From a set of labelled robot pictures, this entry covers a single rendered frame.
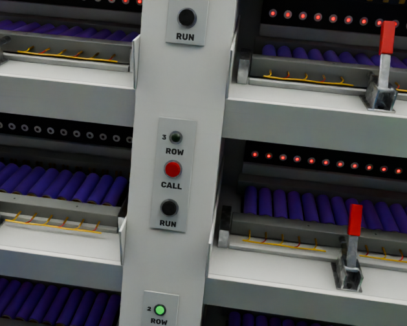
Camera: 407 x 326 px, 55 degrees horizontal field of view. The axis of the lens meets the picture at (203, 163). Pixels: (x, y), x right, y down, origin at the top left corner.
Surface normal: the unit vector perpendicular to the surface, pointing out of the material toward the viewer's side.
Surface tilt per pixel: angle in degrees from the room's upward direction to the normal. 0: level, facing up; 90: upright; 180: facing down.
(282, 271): 21
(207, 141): 90
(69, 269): 111
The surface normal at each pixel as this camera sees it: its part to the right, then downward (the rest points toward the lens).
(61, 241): 0.07, -0.86
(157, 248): -0.09, 0.16
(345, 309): -0.12, 0.50
